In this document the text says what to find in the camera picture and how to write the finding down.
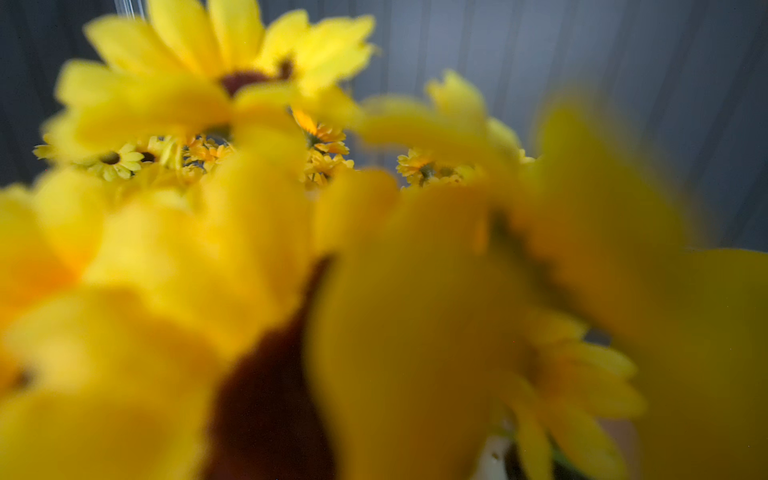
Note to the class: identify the sunflower pot top shelf left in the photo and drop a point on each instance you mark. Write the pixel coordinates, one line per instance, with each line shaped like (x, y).
(177, 161)

